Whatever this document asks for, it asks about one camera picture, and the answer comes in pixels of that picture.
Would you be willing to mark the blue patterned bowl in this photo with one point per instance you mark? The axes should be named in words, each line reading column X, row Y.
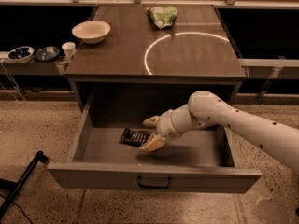
column 21, row 54

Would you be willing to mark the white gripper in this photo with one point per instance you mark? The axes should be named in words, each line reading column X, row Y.
column 165, row 126

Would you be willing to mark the low side shelf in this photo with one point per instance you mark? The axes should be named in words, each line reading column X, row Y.
column 32, row 68

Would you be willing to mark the dark blue bowl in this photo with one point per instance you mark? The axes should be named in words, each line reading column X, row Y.
column 48, row 54

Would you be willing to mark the open grey top drawer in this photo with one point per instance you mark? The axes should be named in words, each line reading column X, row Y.
column 199, row 161

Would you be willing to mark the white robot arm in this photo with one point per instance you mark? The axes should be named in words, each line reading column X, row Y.
column 205, row 109

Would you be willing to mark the green chip bag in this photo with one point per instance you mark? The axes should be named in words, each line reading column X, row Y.
column 162, row 17

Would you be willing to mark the white paper cup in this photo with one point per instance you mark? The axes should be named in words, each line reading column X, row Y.
column 69, row 49

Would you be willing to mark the black drawer handle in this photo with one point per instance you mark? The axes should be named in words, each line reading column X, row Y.
column 154, row 183

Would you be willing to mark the grey cabinet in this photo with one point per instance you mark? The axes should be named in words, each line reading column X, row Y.
column 195, row 50

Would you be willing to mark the large white bowl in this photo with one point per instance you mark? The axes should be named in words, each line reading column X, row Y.
column 91, row 32

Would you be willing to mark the black metal stand leg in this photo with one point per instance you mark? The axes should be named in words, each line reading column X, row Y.
column 13, row 188

